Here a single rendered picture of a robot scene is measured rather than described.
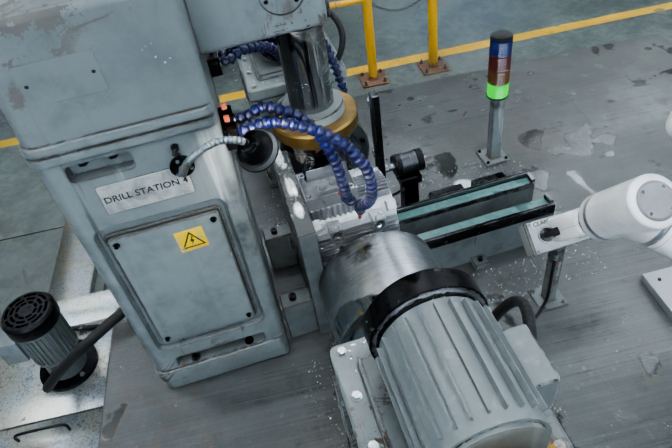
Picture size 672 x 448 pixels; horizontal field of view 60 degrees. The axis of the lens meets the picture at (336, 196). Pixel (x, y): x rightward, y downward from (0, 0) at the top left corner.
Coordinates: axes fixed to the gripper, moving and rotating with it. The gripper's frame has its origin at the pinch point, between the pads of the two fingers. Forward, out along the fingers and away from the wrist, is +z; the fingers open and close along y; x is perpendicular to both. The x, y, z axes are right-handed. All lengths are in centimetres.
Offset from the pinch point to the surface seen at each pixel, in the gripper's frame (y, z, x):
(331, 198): 40.5, 14.4, -21.1
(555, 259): -3.0, 13.2, 5.6
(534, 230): 2.1, 6.7, -1.6
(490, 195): -2.9, 36.5, -14.2
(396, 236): 31.7, 1.4, -8.1
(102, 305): 136, 158, -27
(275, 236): 54, 40, -20
